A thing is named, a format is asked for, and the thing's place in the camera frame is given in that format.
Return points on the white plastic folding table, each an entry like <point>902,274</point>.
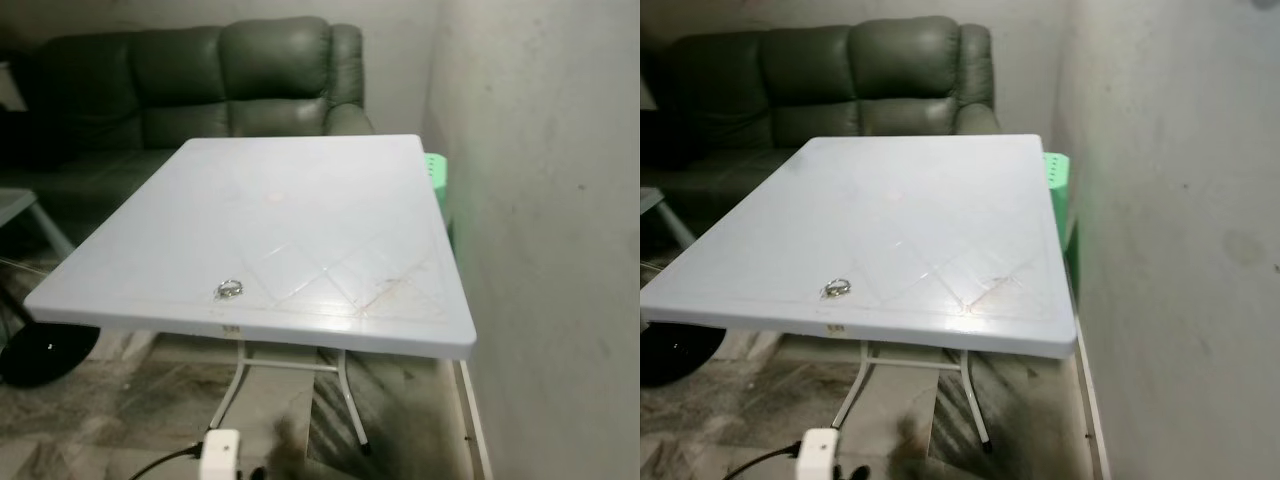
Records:
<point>300,220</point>
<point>930,220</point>

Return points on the dark green leather sofa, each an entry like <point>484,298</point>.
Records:
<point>270,60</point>
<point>900,60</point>

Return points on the black round object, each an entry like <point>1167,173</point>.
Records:
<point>45,355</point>
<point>675,355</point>

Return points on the small grey side table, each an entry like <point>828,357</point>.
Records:
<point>648,200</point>
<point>12,205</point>

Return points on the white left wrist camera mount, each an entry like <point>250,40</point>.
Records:
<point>220,455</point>
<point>818,455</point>

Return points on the green plastic chair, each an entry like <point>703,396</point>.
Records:
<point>1057,175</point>
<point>437,172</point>

